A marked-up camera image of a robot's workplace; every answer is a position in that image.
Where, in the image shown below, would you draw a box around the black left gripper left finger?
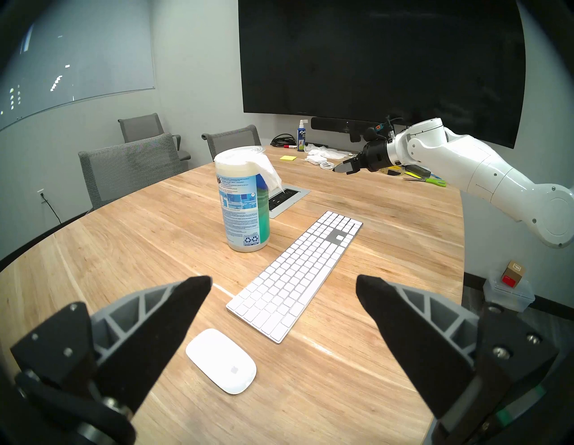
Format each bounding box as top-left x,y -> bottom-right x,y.
10,275 -> 212,422

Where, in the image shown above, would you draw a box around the small cardboard box red label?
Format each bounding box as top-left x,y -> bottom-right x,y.
501,260 -> 526,288

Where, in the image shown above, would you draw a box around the clear plastic bin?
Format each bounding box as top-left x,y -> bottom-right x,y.
483,276 -> 535,313

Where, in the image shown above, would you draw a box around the grey office chair with armrests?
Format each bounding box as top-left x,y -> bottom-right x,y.
118,113 -> 191,162

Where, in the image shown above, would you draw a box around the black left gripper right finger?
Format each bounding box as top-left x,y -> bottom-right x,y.
356,275 -> 559,432

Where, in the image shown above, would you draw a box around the disinfecting wipes canister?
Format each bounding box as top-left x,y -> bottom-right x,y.
214,146 -> 272,253

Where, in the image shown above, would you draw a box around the crumpled white tissue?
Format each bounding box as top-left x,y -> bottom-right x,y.
305,144 -> 355,165

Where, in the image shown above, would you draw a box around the glass wall board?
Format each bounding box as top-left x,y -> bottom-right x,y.
0,0 -> 156,131

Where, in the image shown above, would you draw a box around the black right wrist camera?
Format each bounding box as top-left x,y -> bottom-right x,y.
364,119 -> 397,140

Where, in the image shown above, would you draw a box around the white slim keyboard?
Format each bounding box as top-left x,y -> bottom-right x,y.
226,211 -> 364,344

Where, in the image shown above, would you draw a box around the large black wall screen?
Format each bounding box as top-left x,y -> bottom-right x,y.
238,0 -> 526,148

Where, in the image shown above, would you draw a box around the green handled scissors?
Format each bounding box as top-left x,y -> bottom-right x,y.
403,176 -> 447,188

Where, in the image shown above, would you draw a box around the silver table power outlet box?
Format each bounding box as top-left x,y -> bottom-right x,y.
268,184 -> 311,219

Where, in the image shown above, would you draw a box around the white disinfecting wipe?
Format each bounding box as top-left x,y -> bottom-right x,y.
249,150 -> 283,191

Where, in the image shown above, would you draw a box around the white wireless mouse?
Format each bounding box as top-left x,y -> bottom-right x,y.
186,328 -> 257,395

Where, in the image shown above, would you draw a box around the grey mesh office chair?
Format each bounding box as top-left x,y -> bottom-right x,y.
201,125 -> 261,161
78,133 -> 184,209

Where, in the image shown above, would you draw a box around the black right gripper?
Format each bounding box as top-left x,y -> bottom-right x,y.
334,139 -> 391,176

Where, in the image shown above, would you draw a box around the black power cord at outlet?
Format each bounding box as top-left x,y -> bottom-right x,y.
42,195 -> 64,225

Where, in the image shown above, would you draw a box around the black video conference bar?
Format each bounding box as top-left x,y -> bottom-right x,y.
310,117 -> 395,143

